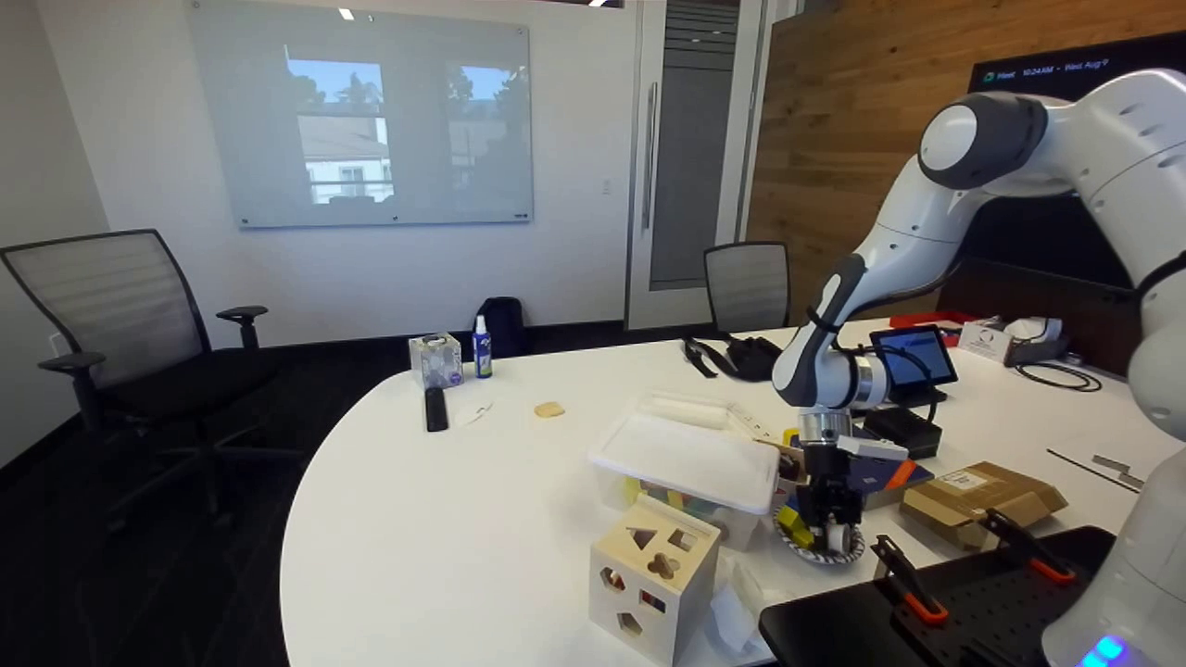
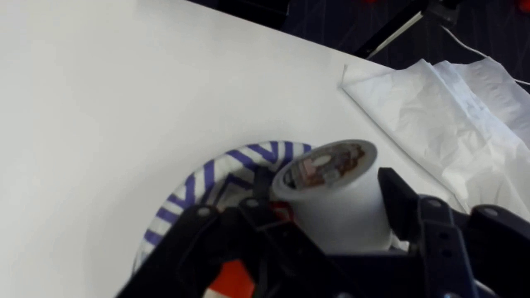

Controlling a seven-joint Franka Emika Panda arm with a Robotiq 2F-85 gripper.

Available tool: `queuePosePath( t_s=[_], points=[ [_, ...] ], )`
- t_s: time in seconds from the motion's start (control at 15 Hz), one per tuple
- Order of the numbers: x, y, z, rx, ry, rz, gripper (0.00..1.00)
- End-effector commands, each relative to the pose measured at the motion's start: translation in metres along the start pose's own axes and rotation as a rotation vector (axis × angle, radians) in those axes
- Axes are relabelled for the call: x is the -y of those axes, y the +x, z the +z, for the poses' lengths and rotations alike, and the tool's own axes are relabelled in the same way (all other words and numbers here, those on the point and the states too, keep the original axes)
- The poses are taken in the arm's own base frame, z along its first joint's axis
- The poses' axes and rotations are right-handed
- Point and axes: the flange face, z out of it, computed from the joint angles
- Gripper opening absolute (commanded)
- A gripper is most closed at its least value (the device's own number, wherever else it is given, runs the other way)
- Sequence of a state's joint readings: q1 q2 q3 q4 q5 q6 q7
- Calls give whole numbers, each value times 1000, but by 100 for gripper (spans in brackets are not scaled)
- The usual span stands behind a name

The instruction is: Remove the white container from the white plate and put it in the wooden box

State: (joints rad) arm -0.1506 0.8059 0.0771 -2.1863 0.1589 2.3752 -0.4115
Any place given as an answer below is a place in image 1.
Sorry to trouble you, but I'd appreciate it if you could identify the red flat object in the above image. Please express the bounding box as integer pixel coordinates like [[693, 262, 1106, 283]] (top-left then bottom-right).
[[898, 311, 970, 333]]

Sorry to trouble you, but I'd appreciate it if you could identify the glass wall whiteboard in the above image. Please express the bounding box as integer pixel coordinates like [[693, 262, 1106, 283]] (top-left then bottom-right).
[[187, 0, 538, 235]]

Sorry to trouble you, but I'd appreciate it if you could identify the black backpack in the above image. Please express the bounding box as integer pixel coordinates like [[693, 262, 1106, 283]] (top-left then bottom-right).
[[473, 293, 529, 363]]

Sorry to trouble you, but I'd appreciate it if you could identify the clear plastic container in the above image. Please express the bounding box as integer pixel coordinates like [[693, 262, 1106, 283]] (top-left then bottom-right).
[[405, 332, 466, 393]]

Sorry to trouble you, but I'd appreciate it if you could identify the white cylindrical container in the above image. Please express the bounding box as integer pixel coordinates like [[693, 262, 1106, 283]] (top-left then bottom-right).
[[818, 522, 861, 564]]

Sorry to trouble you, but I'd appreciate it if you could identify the black tablet on stand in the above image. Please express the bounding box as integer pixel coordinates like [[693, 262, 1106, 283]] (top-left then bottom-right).
[[869, 322, 964, 412]]

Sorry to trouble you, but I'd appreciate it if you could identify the frosted glass door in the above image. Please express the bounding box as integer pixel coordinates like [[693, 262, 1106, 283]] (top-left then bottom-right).
[[623, 0, 775, 333]]

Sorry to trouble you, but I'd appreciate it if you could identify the black remote control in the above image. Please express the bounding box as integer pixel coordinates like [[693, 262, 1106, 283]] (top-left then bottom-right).
[[421, 382, 453, 439]]

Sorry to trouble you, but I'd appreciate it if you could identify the blue hardcover book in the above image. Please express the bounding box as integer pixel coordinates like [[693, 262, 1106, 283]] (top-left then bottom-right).
[[856, 429, 939, 512]]

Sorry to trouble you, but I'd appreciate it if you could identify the small black box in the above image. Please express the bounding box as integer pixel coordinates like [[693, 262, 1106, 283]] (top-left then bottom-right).
[[861, 408, 945, 464]]

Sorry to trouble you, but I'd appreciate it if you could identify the black mounting board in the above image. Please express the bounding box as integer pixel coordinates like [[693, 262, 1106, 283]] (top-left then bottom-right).
[[757, 522, 1121, 667]]

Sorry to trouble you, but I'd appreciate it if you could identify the black orange clamp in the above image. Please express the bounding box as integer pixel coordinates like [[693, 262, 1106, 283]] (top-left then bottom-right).
[[869, 530, 953, 629], [977, 503, 1084, 589]]

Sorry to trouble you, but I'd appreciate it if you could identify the white plate blue striped rim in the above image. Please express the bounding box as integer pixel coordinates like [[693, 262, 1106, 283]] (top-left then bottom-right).
[[775, 500, 874, 575]]

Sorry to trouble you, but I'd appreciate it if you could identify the black mesh office chair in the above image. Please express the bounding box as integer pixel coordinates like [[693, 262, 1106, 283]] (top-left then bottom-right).
[[0, 227, 297, 537]]

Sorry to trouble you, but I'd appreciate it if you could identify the brown cardboard box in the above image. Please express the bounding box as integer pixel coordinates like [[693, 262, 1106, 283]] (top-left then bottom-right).
[[898, 461, 1072, 551]]

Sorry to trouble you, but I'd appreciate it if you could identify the grey mesh office chair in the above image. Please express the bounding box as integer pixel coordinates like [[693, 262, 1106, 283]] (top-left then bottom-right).
[[702, 238, 792, 337]]

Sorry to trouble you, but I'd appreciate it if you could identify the white round device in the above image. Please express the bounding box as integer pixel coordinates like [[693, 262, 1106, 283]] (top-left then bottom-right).
[[997, 317, 1066, 370]]

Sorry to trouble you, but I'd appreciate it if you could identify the clear bin white lid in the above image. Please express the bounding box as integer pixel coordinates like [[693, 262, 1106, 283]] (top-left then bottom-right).
[[584, 412, 786, 549]]

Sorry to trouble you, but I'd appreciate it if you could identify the black cable loop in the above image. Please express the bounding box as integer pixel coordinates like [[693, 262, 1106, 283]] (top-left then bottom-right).
[[1013, 356, 1106, 398]]

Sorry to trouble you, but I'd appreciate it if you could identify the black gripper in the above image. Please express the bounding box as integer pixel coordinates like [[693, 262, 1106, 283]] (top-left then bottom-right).
[[786, 435, 871, 560]]

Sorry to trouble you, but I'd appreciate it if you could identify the wooden shape sorter cube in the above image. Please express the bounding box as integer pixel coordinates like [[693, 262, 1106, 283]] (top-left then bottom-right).
[[584, 495, 725, 645]]

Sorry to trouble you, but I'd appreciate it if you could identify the blue spray bottle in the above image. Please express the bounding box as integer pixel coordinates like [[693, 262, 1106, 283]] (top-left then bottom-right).
[[471, 311, 497, 382]]

